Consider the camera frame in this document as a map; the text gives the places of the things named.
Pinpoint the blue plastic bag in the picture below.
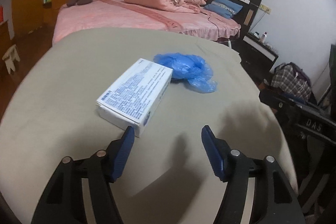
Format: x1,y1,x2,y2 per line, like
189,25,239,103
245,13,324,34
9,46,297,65
153,53,217,93

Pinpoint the white blue paper box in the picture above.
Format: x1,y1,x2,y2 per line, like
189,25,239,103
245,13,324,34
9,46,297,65
96,59,173,138

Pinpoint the plaid covered chair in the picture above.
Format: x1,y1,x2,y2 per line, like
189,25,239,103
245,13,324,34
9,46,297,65
270,63,311,101

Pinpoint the black white nightstand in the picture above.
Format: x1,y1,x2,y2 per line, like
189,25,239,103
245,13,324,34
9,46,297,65
237,33,278,83

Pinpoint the beige table cloth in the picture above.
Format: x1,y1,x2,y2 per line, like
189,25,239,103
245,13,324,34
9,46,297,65
0,27,299,224

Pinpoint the white lotion bottle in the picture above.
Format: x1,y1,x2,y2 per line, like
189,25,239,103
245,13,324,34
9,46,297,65
260,32,267,43

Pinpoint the blue pillow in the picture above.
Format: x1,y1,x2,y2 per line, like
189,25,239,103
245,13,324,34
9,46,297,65
204,0,243,19

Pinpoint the small white stool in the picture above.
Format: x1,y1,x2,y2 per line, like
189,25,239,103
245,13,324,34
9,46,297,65
2,44,21,75

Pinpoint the pink covered bed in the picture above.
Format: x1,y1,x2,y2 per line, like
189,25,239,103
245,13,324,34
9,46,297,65
52,0,242,44

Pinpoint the brown neck pillow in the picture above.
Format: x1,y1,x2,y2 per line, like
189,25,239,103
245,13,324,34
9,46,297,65
66,0,93,7

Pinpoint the wall power socket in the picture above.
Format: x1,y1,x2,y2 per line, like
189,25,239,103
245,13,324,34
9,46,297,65
259,4,271,14

